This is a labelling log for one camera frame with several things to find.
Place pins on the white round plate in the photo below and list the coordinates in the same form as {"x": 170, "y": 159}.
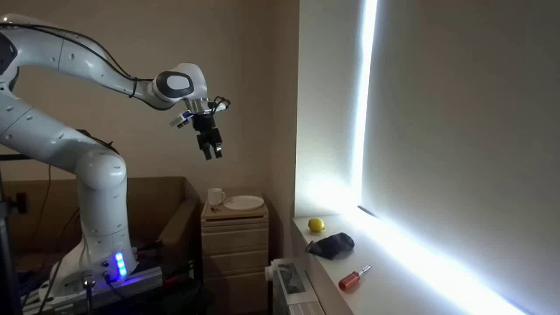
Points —
{"x": 244, "y": 201}

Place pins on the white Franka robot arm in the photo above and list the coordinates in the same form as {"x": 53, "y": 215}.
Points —
{"x": 97, "y": 175}

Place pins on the white mug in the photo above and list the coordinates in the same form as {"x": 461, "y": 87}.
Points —
{"x": 216, "y": 196}

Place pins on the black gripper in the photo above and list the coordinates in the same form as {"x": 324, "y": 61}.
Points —
{"x": 205, "y": 124}

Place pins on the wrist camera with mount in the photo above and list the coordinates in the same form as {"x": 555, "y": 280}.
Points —
{"x": 202, "y": 107}

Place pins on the yellow lemon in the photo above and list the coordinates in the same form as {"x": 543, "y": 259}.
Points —
{"x": 315, "y": 224}

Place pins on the light wooden nightstand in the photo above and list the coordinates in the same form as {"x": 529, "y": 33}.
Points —
{"x": 235, "y": 250}

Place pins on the grey roller window blind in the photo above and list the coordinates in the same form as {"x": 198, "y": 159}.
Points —
{"x": 466, "y": 128}

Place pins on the white wall heater unit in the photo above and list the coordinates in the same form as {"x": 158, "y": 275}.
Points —
{"x": 291, "y": 289}

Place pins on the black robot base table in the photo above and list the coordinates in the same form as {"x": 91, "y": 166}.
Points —
{"x": 88, "y": 290}

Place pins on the dark blue cloth pouch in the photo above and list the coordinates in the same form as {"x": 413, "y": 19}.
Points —
{"x": 331, "y": 245}

